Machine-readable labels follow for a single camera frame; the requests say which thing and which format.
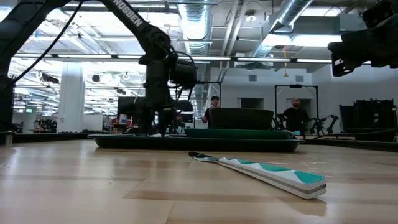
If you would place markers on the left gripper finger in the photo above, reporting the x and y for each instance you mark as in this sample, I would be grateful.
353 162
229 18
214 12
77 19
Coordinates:
165 123
148 124

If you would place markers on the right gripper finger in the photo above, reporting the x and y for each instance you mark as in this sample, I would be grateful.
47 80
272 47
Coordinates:
343 59

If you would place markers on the green plate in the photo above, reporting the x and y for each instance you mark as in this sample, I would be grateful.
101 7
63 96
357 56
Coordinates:
236 134

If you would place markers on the black bowl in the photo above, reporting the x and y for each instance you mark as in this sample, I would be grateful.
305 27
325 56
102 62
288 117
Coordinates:
241 119

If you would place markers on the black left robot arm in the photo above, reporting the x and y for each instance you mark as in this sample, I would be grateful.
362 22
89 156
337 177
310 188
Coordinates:
133 17

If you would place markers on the dark green plastic tray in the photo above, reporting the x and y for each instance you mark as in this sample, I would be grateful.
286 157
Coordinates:
186 144

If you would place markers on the long ceiling light strip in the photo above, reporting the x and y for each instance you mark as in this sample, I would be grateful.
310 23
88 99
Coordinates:
263 59
314 60
84 56

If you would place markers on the person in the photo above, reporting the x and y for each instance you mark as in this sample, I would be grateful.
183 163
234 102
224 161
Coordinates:
295 118
207 115

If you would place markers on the black storage crates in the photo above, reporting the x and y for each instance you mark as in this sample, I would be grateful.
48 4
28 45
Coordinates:
373 115

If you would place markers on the white square column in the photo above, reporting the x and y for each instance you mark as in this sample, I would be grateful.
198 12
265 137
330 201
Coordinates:
71 96

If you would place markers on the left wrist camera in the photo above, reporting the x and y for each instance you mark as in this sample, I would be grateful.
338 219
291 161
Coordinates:
185 74

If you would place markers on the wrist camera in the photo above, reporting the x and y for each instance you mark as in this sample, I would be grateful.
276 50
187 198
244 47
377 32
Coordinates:
185 74
381 14

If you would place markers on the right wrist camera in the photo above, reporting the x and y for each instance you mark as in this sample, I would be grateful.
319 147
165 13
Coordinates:
381 14

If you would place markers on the black gantry frame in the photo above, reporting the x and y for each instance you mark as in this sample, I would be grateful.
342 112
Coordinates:
317 102

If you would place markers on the silver spiral air duct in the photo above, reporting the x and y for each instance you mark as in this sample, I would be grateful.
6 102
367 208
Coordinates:
289 11
195 21

